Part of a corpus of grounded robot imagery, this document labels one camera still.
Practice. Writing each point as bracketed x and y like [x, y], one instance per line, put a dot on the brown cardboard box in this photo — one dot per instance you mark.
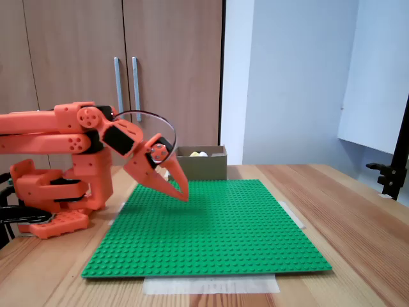
[204, 168]

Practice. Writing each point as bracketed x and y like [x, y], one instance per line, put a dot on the masking tape strip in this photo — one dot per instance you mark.
[191, 286]
[112, 221]
[293, 215]

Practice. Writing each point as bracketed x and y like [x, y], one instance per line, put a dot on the green studded baseplate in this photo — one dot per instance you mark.
[191, 240]

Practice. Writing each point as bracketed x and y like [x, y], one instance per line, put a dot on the wooden cabinet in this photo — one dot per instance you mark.
[166, 48]

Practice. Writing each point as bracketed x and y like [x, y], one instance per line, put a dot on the black table clamp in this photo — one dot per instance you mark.
[25, 217]

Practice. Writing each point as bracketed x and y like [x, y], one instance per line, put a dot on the black clamp stand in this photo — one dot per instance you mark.
[390, 182]

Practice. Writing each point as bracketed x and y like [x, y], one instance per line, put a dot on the white board panel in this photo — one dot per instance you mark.
[374, 80]

